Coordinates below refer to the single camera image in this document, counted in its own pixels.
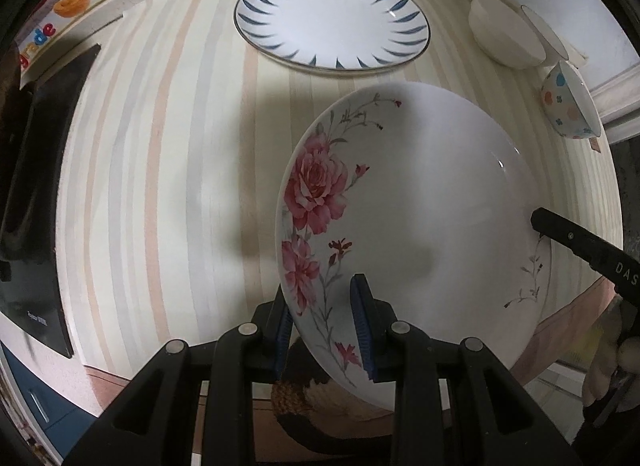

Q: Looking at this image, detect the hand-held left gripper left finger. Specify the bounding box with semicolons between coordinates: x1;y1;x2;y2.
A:
62;288;296;466

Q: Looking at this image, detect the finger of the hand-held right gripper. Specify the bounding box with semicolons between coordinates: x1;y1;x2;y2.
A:
530;206;640;297

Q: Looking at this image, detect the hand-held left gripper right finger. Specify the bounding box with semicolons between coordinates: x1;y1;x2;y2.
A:
349;273;583;466

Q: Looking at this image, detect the white colourful dotted bowl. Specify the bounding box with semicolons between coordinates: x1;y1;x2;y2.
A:
540;60;603;139

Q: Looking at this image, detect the white pink floral plate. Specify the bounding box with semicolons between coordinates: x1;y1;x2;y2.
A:
276;82;553;408

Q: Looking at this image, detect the white blue-rimmed bowl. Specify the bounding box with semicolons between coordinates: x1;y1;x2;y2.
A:
520;4;571;67

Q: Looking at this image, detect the plain white bowl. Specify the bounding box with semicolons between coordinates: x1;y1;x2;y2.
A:
468;0;546;70

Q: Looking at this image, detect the white blue leaf pattern plate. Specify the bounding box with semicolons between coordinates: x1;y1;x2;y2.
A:
234;0;431;70

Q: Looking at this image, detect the person's right hand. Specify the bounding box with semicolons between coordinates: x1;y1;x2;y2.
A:
582;296;640;409

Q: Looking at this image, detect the blue cabinet drawer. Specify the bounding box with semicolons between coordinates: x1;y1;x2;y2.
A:
0;341;98;449

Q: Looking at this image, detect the black induction cooktop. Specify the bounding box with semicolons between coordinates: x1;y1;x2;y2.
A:
0;43;102;360

